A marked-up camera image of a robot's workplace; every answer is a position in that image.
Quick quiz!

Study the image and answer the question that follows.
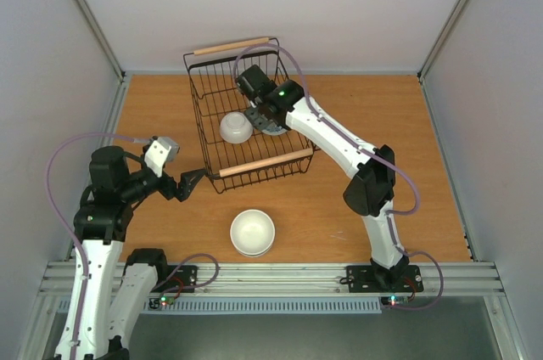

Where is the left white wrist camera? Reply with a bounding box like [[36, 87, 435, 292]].
[[143, 137, 180, 177]]

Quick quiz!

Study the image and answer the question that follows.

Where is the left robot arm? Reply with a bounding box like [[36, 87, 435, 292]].
[[53, 137, 205, 359]]

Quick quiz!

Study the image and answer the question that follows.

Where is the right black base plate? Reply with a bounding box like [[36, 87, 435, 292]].
[[343, 265, 424, 293]]

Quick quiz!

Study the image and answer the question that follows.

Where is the plain white bowl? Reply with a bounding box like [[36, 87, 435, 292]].
[[220, 111, 253, 144]]

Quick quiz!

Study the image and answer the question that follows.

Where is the grey scale pattern bowl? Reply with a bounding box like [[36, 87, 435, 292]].
[[244, 107, 284, 136]]

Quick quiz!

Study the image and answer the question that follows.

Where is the aluminium mounting rail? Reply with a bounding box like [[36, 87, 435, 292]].
[[38, 262, 505, 298]]

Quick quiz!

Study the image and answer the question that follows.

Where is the black wire dish rack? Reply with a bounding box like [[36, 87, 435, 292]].
[[182, 37, 316, 194]]

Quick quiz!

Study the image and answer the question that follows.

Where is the blue floral porcelain bowl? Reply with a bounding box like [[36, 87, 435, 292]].
[[262, 123, 288, 136]]

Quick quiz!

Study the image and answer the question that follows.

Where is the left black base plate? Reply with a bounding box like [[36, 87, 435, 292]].
[[152, 265, 198, 293]]

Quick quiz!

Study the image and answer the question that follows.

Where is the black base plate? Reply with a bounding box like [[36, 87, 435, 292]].
[[152, 265, 198, 293], [343, 265, 424, 293]]

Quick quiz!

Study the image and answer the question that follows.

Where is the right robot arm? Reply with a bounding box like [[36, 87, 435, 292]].
[[234, 65, 409, 291]]

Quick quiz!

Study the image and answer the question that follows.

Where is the blue slotted cable duct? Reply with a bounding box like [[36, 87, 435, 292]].
[[57, 296, 383, 316]]

